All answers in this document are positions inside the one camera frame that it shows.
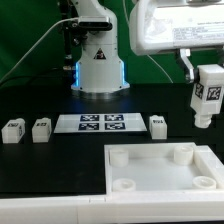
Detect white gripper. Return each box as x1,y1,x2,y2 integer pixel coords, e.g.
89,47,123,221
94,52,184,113
129,0,224,83

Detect white square tabletop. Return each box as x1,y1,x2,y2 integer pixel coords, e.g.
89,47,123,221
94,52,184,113
104,142,224,193

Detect white base tag sheet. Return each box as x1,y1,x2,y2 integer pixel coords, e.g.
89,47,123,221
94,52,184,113
54,113,146,133

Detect white L-shaped obstacle fence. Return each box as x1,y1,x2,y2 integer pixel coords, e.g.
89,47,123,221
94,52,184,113
0,145,224,224

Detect grey camera on stand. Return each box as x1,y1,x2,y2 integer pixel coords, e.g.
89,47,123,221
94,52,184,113
72,16,113,31

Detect white camera cable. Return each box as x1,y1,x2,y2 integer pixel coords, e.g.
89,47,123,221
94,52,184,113
0,17,80,85

